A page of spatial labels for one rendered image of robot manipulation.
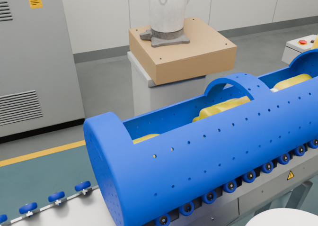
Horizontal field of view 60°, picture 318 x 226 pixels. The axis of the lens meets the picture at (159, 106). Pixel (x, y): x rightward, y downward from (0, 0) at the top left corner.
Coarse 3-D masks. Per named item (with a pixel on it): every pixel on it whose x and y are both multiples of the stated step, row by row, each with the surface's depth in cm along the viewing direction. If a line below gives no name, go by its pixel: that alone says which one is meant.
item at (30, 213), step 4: (92, 188) 83; (80, 192) 79; (84, 192) 79; (72, 196) 81; (56, 200) 77; (60, 200) 76; (64, 200) 78; (52, 204) 77; (60, 204) 77; (40, 208) 77; (44, 208) 77; (28, 212) 74; (32, 212) 73; (36, 212) 76; (24, 216) 73; (28, 216) 73; (12, 220) 74; (16, 220) 75; (4, 224) 71; (8, 224) 74
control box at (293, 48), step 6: (306, 36) 136; (312, 36) 136; (288, 42) 131; (294, 42) 130; (288, 48) 131; (294, 48) 128; (300, 48) 126; (306, 48) 125; (288, 54) 132; (294, 54) 129; (282, 60) 136; (288, 60) 133
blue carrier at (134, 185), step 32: (224, 96) 96; (256, 96) 71; (288, 96) 74; (96, 128) 59; (128, 128) 82; (160, 128) 88; (192, 128) 62; (224, 128) 65; (256, 128) 68; (288, 128) 73; (96, 160) 67; (128, 160) 56; (160, 160) 58; (192, 160) 61; (224, 160) 65; (256, 160) 71; (128, 192) 55; (160, 192) 58; (192, 192) 64; (128, 224) 58
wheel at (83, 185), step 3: (81, 183) 78; (84, 183) 78; (87, 183) 79; (90, 183) 81; (75, 186) 79; (78, 186) 78; (81, 186) 78; (84, 186) 78; (87, 186) 79; (75, 189) 79; (78, 189) 78; (81, 189) 78
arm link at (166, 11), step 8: (152, 0) 116; (160, 0) 114; (168, 0) 114; (176, 0) 114; (184, 0) 118; (152, 8) 118; (160, 8) 116; (168, 8) 115; (176, 8) 116; (184, 8) 120; (152, 16) 120; (160, 16) 118; (168, 16) 117; (176, 16) 118; (184, 16) 123; (152, 24) 123; (160, 24) 120; (168, 24) 120; (176, 24) 121; (168, 32) 122
